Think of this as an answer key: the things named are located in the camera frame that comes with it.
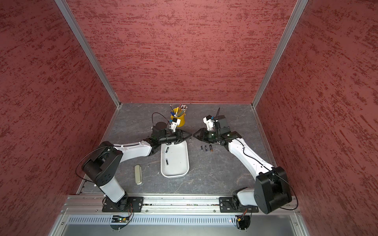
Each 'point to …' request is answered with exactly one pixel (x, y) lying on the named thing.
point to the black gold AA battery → (210, 148)
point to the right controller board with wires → (242, 221)
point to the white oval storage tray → (174, 160)
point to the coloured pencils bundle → (179, 111)
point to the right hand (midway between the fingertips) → (194, 138)
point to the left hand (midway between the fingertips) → (191, 137)
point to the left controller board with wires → (117, 219)
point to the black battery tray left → (167, 149)
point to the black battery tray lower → (167, 164)
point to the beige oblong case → (138, 174)
